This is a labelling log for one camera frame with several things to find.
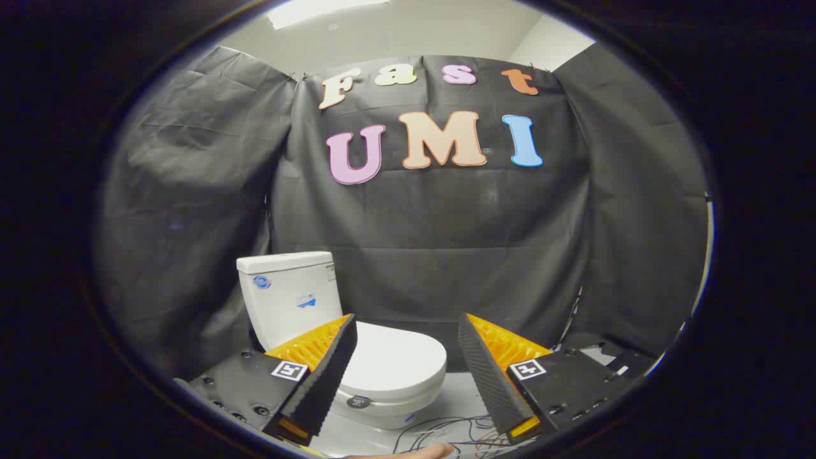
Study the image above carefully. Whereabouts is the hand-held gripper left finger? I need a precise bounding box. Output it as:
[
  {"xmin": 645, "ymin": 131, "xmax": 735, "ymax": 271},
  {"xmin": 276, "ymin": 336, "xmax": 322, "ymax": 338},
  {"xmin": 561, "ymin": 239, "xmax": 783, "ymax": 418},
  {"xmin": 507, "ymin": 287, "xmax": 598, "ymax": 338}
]
[{"xmin": 172, "ymin": 312, "xmax": 359, "ymax": 447}]

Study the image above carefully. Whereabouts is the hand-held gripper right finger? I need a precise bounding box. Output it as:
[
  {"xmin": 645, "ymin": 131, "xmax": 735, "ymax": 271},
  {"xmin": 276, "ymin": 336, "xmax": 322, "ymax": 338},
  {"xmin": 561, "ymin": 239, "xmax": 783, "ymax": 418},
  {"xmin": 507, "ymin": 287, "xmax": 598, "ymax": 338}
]
[{"xmin": 457, "ymin": 312, "xmax": 659, "ymax": 447}]

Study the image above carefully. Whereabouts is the white ceramic toilet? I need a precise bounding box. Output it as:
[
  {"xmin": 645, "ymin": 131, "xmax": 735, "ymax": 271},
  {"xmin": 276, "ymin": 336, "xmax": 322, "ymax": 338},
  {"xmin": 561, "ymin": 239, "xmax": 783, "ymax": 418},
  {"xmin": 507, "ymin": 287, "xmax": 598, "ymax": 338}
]
[{"xmin": 236, "ymin": 251, "xmax": 448, "ymax": 431}]

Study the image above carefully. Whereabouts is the white toilet tank lid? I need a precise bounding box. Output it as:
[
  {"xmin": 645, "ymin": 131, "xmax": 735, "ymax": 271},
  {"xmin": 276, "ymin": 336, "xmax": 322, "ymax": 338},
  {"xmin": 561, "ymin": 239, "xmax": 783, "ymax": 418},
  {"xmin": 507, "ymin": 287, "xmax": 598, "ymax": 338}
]
[{"xmin": 236, "ymin": 251, "xmax": 336, "ymax": 277}]

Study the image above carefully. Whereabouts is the black backdrop cloth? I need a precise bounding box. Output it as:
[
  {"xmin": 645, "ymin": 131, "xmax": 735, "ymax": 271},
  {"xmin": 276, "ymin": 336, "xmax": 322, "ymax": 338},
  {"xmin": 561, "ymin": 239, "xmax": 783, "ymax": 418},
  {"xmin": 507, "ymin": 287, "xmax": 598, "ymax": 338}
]
[{"xmin": 96, "ymin": 45, "xmax": 710, "ymax": 383}]

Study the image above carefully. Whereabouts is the tangle of cables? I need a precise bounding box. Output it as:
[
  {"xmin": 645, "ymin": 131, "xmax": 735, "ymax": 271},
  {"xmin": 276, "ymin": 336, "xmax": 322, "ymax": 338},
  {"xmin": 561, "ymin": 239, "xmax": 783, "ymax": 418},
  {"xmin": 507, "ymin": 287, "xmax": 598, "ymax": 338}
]
[{"xmin": 392, "ymin": 413, "xmax": 531, "ymax": 457}]

